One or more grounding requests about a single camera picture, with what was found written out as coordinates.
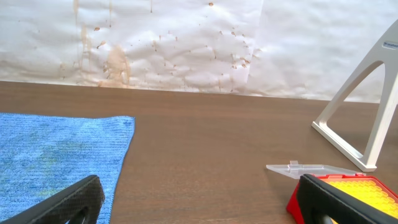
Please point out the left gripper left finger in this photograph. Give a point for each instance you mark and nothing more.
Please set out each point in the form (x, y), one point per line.
(74, 199)

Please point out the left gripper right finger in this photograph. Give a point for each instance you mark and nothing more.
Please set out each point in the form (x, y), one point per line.
(323, 199)

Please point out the red and yellow tip box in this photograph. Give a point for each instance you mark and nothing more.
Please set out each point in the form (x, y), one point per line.
(368, 189)

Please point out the blue cloth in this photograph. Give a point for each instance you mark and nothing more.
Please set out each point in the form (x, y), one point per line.
(46, 149)

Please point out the white and blue stand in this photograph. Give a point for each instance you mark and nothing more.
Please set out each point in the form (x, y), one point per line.
(381, 130)

